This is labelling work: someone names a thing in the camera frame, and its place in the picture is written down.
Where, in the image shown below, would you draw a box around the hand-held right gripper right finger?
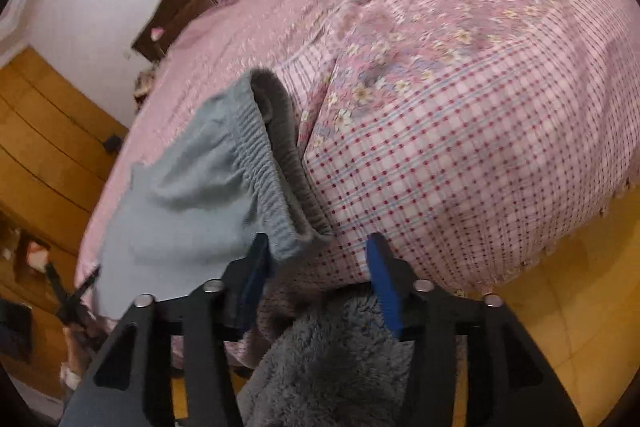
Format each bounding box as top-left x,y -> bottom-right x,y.
365,232 -> 583,427

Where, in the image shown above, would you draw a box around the wooden wardrobe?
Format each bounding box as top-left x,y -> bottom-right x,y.
0,47 -> 128,408

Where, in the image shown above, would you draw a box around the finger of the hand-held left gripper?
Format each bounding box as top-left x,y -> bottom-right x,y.
62,268 -> 101,323
44,261 -> 76,315

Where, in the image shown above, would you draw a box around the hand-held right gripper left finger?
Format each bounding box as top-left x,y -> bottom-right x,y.
60,232 -> 273,427

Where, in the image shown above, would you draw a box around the pink floral bedsheet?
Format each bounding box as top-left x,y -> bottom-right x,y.
74,0 -> 640,368

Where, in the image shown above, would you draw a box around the grey pants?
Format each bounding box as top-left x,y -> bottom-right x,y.
97,68 -> 333,323

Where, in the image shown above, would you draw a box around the grey fluffy garment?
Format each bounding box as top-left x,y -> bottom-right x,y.
235,289 -> 468,427

